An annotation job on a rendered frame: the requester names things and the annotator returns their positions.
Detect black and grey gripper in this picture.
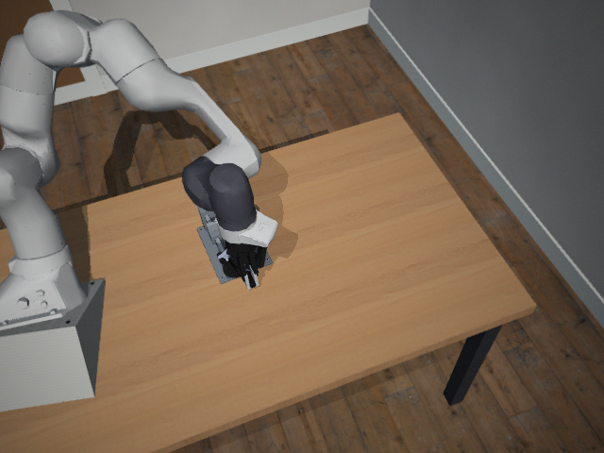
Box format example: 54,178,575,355
217,240,267,290

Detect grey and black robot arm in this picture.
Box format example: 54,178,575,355
0,10,278,330

